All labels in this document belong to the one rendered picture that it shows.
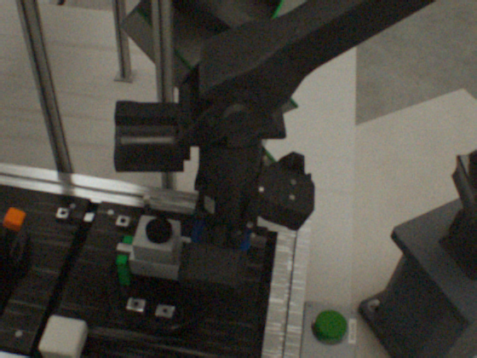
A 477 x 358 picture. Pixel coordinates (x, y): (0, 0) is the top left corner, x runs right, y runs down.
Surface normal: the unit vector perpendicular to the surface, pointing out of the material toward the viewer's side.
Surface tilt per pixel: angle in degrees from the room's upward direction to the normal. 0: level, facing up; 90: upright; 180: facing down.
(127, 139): 43
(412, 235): 0
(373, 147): 0
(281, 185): 17
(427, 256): 0
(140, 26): 90
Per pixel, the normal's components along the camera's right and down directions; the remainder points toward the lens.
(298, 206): 0.35, -0.61
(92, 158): 0.06, -0.66
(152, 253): -0.15, 0.73
